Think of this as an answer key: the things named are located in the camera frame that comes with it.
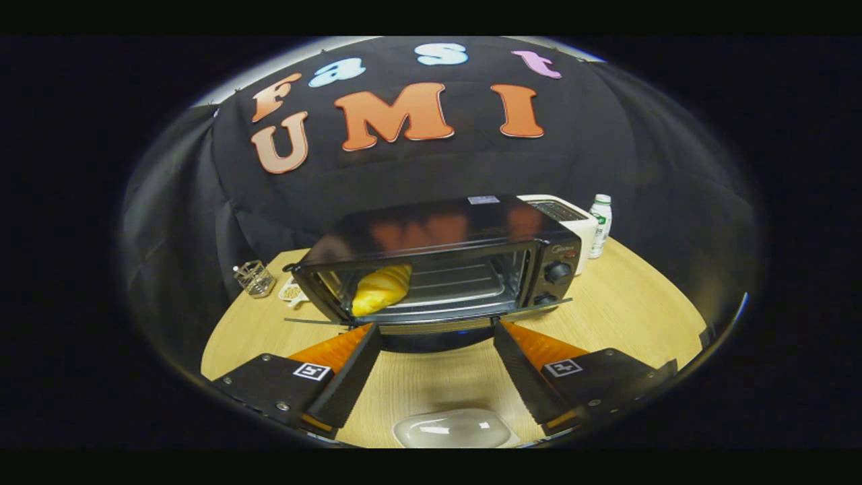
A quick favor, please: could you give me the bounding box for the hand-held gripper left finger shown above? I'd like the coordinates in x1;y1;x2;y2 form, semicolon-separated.
210;323;383;439

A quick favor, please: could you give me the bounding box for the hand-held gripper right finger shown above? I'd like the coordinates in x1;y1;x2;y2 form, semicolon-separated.
493;320;667;436

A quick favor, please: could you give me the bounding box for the golden croissant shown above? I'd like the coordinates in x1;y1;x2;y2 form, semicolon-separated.
350;263;413;318

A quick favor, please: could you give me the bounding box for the black toaster oven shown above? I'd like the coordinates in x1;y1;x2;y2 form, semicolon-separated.
283;195;584;355

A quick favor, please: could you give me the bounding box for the white slot toaster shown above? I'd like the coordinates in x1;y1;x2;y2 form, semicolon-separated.
517;194;599;276

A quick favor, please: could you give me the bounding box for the white oval plate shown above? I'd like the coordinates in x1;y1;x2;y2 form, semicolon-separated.
392;408;513;449

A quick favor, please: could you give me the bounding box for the small white snack dish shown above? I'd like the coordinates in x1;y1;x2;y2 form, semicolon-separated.
277;279;311;310

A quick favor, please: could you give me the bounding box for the white plastic bottle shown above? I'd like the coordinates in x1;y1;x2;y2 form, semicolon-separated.
588;194;613;261

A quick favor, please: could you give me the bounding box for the wire mesh holder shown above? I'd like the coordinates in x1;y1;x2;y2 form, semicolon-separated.
232;260;277;299

